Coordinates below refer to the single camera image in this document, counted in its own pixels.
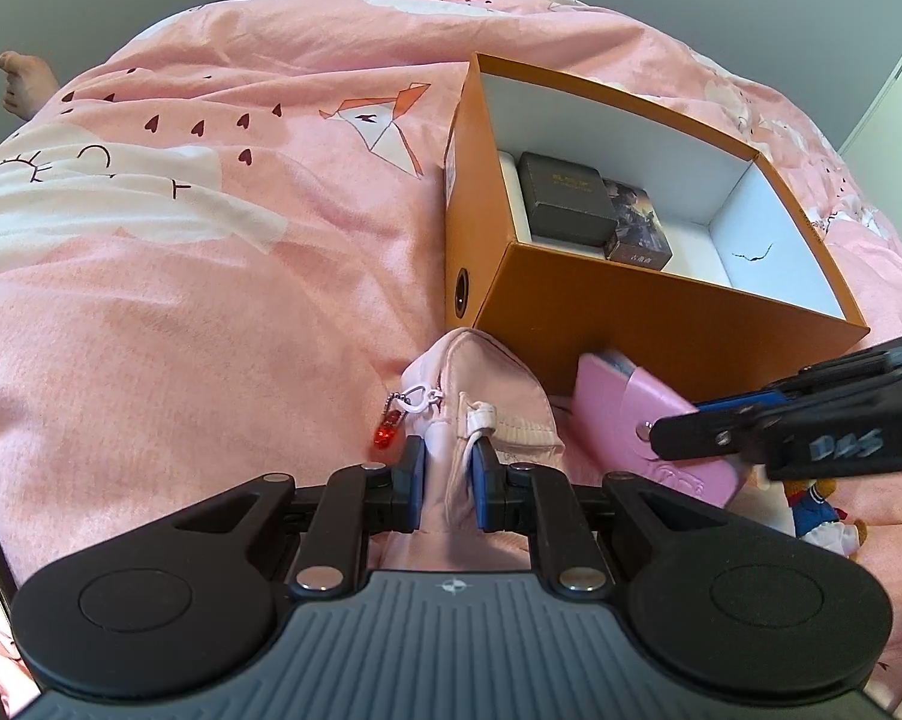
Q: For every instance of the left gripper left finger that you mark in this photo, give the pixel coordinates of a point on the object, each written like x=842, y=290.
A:
x=314, y=540

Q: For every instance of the orange cardboard storage box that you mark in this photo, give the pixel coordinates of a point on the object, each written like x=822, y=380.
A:
x=750, y=294

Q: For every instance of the white pink striped plush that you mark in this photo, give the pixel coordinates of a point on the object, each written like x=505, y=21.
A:
x=764, y=502

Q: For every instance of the red keychain charm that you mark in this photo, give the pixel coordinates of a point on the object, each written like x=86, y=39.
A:
x=389, y=423

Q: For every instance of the pink fabric pouch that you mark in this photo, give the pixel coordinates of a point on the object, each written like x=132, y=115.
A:
x=468, y=386

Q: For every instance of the pink leather wallet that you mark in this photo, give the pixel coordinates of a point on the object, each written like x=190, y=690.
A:
x=614, y=405

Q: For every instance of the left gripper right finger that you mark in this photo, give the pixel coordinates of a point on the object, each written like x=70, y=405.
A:
x=583, y=540

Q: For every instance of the brown bear plush blue hat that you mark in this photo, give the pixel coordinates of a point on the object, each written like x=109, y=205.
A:
x=817, y=521

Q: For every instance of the pink patterned duvet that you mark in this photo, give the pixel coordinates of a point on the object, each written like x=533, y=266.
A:
x=220, y=250

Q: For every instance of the person's bare foot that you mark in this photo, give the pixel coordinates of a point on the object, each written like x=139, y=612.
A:
x=29, y=84

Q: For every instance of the white long rectangular box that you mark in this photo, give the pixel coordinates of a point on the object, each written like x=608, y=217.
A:
x=515, y=197

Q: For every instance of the colourful picture card box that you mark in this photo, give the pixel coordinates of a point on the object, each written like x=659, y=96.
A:
x=638, y=238

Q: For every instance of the gold brown square box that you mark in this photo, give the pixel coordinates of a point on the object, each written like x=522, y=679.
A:
x=565, y=201

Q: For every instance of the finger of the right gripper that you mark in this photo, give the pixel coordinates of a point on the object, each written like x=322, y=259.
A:
x=733, y=431
x=788, y=389

